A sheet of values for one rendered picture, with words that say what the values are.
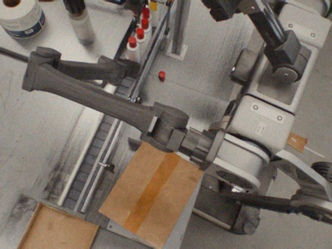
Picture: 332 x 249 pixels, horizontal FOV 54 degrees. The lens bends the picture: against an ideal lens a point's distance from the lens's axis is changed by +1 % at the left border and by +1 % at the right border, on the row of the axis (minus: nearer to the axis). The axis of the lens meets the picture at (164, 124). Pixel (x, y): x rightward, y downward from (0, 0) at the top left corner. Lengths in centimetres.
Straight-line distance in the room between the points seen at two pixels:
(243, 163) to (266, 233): 160
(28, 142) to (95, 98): 78
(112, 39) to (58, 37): 26
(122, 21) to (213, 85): 54
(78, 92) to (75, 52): 80
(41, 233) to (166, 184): 59
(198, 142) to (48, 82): 39
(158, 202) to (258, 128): 48
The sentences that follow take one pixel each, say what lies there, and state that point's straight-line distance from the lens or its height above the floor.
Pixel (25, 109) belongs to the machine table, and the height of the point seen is 83.
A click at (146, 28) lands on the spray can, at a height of 106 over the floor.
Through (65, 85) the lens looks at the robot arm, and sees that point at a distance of 83.
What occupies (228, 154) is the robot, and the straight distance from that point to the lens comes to 78.
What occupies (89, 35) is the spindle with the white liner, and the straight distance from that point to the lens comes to 159.
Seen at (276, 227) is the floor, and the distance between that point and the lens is 239.
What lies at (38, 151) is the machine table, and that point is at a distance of 153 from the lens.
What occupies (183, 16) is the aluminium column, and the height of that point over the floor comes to 113.
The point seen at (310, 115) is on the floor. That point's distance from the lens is 266.
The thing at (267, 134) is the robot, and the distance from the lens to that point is 79.
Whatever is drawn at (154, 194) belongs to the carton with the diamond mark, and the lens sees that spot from 112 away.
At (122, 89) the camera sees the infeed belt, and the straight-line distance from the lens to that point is 150.
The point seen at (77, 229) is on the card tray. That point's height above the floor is 83.
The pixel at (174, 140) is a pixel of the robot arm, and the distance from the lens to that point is 80.
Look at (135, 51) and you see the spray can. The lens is 140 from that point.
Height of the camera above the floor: 224
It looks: 72 degrees down
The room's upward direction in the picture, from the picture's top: 7 degrees clockwise
